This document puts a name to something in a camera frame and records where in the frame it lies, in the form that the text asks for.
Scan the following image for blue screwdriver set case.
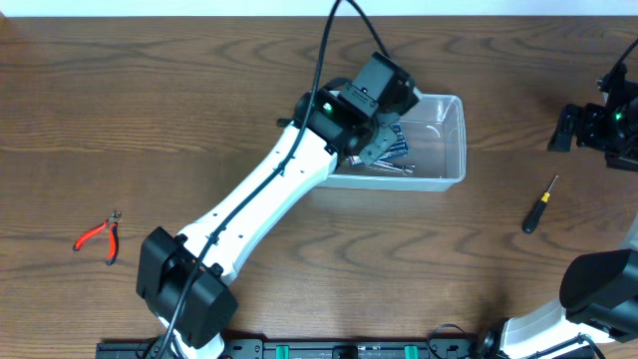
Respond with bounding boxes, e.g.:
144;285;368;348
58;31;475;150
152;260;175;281
348;123;410;166

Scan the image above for silver double ring wrench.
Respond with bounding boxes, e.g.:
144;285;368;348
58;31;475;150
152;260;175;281
370;161;416;177

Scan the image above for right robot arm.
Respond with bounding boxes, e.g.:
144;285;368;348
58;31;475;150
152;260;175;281
471;50;637;358

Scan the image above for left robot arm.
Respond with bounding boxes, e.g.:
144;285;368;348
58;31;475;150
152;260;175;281
136;52;419;358

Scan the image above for clear plastic container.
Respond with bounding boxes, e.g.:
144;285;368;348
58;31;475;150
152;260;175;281
322;91;467;191

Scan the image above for black yellow screwdriver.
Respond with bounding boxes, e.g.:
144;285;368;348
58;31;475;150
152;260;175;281
521;175;559;234

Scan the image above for left black cable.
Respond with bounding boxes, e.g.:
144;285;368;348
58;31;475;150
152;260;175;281
149;0;393;359

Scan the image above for black cable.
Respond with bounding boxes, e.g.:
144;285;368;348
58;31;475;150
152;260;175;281
426;322;607;359
149;0;393;359

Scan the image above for right black cable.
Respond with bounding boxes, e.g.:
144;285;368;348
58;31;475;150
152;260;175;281
426;322;607;359

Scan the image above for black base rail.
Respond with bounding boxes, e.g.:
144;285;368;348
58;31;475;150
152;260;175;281
94;337;499;359

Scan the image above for red handled pliers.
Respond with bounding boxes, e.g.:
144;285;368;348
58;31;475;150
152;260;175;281
72;208;124;267

